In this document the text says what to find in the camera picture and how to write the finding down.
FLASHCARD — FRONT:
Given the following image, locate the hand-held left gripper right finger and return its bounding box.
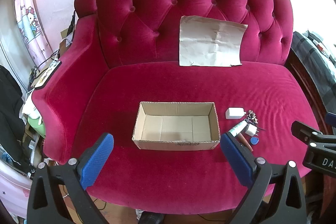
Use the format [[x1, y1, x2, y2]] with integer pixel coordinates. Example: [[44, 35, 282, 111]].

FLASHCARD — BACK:
[[220, 132, 307, 224]]

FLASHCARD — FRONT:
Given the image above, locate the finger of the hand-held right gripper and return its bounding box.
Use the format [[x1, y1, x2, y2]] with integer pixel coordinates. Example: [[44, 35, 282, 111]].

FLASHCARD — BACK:
[[291, 120, 336, 146]]

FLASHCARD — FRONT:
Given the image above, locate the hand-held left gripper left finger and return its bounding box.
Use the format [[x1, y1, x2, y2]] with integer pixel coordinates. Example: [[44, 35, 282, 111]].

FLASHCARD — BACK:
[[26, 133, 114, 224]]

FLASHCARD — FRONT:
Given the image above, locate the white tube with green print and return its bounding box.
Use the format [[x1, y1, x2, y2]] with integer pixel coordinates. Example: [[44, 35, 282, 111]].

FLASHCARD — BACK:
[[227, 120, 249, 136]]

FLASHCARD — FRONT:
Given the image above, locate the small white charger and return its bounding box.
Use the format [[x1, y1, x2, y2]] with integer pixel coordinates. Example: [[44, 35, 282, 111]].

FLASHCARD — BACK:
[[245, 125, 260, 138]]

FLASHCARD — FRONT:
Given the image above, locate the key ring with carabiner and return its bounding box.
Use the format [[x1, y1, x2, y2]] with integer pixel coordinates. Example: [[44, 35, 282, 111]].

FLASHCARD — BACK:
[[245, 110, 260, 125]]

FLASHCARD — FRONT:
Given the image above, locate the large white charger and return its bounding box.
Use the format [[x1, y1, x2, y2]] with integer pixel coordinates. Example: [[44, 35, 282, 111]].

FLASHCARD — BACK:
[[225, 107, 246, 120]]

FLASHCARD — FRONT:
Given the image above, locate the cardboard box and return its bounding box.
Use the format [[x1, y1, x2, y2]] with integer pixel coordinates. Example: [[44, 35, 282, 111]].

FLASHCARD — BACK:
[[132, 101, 221, 151]]

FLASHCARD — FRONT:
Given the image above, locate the green plastic container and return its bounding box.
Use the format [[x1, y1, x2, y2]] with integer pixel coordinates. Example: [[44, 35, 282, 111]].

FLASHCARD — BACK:
[[27, 114, 47, 136]]

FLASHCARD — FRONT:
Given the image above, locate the pink patterned cloth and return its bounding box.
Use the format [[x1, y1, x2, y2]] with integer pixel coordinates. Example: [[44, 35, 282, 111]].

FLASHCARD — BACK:
[[0, 161, 35, 220]]

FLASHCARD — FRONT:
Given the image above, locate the black clothing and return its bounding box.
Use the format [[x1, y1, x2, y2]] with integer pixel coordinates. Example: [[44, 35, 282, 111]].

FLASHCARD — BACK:
[[0, 64, 33, 176]]

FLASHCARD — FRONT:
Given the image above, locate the printed card with black rim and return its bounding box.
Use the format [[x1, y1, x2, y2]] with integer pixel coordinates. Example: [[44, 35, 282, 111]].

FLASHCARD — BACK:
[[34, 60, 62, 89]]

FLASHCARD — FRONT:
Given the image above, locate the red velvet tufted sofa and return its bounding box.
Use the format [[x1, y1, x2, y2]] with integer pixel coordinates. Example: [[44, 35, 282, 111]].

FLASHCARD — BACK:
[[31, 0, 321, 215]]

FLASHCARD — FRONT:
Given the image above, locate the small brown carton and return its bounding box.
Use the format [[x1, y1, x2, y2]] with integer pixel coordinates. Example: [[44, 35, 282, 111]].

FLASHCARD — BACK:
[[58, 28, 74, 58]]

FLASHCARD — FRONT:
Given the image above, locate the creased brown paper sheet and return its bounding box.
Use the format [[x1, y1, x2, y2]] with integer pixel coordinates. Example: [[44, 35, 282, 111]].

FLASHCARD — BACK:
[[179, 15, 248, 67]]

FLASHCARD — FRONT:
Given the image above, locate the pink cartoon print curtain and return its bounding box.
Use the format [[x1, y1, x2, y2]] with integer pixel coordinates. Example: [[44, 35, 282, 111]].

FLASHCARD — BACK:
[[14, 0, 54, 68]]

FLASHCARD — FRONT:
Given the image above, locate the dark wooden bed frame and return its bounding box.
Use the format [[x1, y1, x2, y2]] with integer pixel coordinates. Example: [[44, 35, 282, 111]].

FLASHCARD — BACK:
[[284, 52, 336, 136]]

